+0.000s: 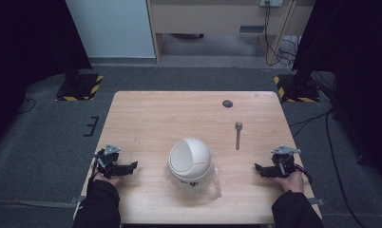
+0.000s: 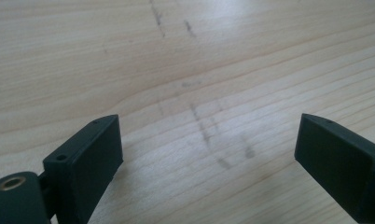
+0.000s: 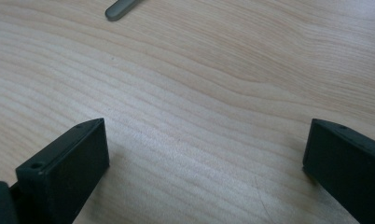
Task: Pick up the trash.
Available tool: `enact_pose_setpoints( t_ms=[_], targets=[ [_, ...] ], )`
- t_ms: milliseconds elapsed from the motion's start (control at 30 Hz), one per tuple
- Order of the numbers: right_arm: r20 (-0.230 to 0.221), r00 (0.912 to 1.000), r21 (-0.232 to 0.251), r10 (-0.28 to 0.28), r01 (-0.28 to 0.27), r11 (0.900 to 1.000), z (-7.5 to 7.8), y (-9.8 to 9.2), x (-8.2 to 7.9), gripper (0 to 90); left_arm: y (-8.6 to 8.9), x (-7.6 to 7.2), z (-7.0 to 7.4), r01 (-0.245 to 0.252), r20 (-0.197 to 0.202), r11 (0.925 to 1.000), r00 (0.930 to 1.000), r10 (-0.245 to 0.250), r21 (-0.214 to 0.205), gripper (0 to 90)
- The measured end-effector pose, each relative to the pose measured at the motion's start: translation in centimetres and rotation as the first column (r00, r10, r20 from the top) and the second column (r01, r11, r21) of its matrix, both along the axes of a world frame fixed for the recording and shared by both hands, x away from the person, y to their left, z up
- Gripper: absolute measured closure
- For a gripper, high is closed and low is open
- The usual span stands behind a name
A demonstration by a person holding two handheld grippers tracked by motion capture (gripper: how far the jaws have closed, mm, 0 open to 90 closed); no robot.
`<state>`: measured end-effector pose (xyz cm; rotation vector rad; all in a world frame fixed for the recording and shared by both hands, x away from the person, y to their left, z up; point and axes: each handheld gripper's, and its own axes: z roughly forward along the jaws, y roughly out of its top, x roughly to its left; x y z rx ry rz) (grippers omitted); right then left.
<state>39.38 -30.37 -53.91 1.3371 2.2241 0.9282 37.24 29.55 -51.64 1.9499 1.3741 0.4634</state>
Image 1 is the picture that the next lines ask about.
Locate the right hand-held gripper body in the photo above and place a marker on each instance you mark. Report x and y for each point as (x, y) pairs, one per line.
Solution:
(284, 160)

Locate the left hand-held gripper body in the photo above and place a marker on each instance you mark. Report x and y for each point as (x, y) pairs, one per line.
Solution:
(107, 161)

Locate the metal spoon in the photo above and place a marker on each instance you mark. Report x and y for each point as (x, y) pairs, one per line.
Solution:
(238, 136)

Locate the white round swing-lid bin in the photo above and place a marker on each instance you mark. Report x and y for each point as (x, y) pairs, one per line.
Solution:
(190, 162)

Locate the person's left hand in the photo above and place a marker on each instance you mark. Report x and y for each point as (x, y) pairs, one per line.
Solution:
(109, 180)

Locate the person's right hand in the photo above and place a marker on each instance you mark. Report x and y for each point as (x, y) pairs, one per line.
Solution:
(292, 183)

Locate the clear plastic bag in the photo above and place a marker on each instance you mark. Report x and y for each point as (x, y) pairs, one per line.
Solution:
(215, 182)

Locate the black stand base striped edge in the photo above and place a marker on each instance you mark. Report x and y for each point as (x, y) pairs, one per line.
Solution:
(298, 91)
(80, 88)

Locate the dark round table grommet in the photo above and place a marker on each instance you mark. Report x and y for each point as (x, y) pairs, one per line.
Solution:
(227, 103)

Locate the black curtain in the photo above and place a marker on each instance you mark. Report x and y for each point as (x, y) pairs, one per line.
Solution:
(357, 63)
(24, 57)

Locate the white partition panel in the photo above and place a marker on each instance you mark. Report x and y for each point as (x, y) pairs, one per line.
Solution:
(110, 28)

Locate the beige wooden desk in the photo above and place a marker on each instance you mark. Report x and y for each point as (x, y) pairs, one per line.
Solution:
(211, 17)

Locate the grey table frame bracket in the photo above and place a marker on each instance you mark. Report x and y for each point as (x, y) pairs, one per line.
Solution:
(77, 199)
(316, 201)

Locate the grey wall power socket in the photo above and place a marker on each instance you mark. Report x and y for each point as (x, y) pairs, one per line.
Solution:
(271, 3)

